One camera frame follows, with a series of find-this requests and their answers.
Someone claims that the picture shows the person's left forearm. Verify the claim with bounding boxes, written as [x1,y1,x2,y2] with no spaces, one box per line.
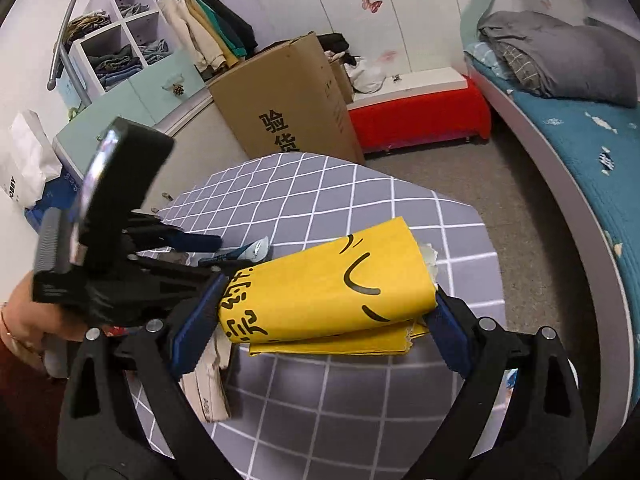
[0,310,66,480]

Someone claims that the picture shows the blue silver wrapper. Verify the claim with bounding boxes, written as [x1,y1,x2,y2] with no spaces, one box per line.
[197,237,271,266]

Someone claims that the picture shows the white paper packet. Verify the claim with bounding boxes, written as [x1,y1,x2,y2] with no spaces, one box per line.
[179,330,232,422]

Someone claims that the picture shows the white paper bag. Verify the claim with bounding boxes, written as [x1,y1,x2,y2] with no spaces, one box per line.
[0,110,63,208]

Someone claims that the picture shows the dark blue folded clothes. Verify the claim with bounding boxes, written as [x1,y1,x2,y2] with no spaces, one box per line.
[95,45,143,88]

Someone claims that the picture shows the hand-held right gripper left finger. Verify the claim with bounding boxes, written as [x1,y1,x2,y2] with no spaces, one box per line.
[56,271,236,480]

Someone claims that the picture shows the grey metal stair railing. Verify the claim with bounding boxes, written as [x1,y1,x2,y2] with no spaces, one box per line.
[47,0,98,108]

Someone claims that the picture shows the cream hanging garment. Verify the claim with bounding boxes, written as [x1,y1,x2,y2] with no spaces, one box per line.
[159,0,228,73]

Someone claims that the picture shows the large cardboard box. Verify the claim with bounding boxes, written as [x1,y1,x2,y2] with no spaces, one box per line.
[207,31,366,166]

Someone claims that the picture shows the grey duvet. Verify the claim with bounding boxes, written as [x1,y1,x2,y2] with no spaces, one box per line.
[477,10,640,108]

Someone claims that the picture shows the blue bag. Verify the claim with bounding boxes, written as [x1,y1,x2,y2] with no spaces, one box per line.
[25,180,83,233]

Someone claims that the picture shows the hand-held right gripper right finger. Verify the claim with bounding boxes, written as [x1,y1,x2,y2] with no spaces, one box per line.
[400,291,592,480]

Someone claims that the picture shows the yellow paper bag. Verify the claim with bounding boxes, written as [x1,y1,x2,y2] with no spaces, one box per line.
[217,216,440,356]

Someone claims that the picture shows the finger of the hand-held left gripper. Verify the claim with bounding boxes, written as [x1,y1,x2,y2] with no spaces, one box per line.
[127,254,238,312]
[122,212,223,256]

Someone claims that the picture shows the light blue pillow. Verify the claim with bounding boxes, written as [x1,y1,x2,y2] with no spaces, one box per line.
[465,42,502,68]

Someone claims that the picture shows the white and mint stair cabinet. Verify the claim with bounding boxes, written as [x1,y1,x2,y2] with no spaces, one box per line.
[52,0,213,186]

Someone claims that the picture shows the mint and white bunk bed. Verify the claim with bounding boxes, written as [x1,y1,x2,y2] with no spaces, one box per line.
[460,0,640,461]

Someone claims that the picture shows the yellow hanging garment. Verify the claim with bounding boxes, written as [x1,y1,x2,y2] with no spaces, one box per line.
[220,35,242,68]

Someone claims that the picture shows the red bench with white top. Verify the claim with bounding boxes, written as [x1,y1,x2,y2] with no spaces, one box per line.
[347,67,493,155]

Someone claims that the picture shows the black cloth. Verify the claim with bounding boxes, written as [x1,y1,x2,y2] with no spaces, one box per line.
[317,32,358,66]

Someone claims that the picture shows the teal quilted mattress cover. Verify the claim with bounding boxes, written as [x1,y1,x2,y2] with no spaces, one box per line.
[465,42,640,386]

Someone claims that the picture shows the black hanging garment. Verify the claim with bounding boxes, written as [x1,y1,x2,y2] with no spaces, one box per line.
[197,0,258,53]

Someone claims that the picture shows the person's left hand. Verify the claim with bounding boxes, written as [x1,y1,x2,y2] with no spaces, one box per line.
[1,272,89,347]

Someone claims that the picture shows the green hanging garment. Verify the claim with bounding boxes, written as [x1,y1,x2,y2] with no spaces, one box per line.
[192,0,248,58]

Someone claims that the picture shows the blue grey folded clothes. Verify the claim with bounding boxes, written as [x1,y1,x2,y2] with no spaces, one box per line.
[142,40,171,63]

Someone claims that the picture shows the grey checked table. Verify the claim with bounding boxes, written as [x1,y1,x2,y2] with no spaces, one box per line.
[127,152,506,480]

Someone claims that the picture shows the olive folded clothes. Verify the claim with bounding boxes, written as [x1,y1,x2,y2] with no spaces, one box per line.
[67,10,111,41]

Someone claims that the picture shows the white plastic bag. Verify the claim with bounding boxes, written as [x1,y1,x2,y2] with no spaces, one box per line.
[345,57,386,93]

